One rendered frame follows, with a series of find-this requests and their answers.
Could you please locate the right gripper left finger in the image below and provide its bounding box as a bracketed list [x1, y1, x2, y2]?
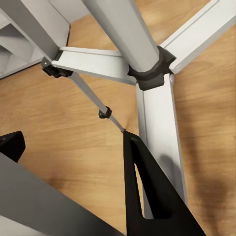
[0, 131, 26, 163]

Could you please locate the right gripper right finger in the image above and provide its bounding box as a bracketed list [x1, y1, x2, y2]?
[123, 131, 206, 236]

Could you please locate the camera tripod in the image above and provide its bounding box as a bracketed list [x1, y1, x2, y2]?
[0, 0, 236, 236]

